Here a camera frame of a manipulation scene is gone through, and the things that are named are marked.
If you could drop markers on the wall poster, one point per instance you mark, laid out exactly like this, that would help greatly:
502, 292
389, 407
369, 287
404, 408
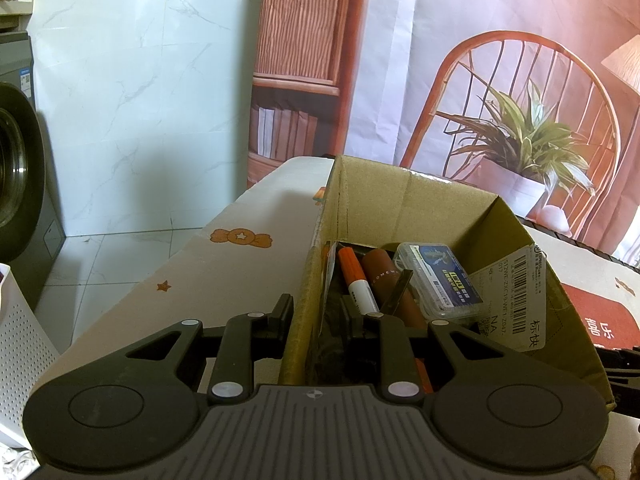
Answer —
400, 60

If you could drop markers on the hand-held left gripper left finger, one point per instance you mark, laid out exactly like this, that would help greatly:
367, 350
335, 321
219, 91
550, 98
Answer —
280, 320

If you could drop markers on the grey washing machine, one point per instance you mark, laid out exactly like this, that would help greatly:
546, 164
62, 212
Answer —
25, 185

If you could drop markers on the brown cardboard box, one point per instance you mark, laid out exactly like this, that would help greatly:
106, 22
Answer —
400, 205

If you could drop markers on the black flat object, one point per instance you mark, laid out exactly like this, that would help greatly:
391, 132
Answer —
397, 290

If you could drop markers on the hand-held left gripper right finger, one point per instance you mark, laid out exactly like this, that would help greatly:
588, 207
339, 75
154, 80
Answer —
352, 325

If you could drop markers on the white shipping label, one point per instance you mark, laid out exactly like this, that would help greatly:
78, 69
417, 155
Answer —
520, 295

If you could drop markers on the white marble board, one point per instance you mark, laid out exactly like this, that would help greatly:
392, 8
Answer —
140, 110

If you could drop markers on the clear cotton swab box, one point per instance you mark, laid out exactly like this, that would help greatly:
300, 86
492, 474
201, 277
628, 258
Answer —
440, 280

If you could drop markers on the orange and white marker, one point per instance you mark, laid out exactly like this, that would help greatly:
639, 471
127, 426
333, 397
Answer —
357, 285

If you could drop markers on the white perforated basket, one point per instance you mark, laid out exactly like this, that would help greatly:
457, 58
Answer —
25, 350

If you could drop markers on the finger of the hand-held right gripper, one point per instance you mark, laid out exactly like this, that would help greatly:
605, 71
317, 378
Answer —
622, 367

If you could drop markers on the printed tablecloth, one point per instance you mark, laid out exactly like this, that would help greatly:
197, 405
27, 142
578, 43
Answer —
200, 270

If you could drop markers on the brown cylinder tube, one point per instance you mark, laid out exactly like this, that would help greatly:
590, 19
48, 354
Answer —
387, 275

